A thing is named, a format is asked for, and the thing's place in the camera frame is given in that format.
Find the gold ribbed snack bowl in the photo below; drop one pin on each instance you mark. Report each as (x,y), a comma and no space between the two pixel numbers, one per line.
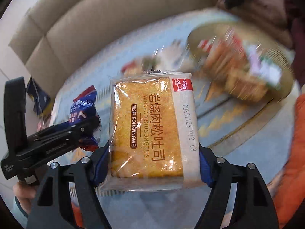
(242,60)

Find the round cookie clear packet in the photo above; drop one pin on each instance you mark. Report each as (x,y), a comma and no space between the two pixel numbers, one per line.
(139,65)

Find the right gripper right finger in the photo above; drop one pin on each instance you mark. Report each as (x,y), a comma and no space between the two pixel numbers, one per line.
(253,207)

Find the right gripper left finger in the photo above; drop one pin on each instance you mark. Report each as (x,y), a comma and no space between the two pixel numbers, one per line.
(52,206)

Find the toast bread packet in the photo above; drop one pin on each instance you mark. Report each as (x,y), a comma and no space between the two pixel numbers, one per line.
(153,144)

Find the patterned blue table cloth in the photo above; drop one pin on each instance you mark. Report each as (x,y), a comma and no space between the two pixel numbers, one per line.
(259,133)

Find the brown puffy jacket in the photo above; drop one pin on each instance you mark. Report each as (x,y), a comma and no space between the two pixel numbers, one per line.
(269,15)

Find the beige sofa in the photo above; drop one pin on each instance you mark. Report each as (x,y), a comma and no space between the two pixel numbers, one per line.
(56,37)

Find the dark blue bag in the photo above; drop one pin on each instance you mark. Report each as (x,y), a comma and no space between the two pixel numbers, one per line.
(40,98)

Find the person's left hand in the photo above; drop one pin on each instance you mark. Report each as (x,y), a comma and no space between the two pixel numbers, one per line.
(24,194)

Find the blue cracker snack bag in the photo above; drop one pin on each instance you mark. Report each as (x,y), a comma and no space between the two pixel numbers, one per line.
(83,114)

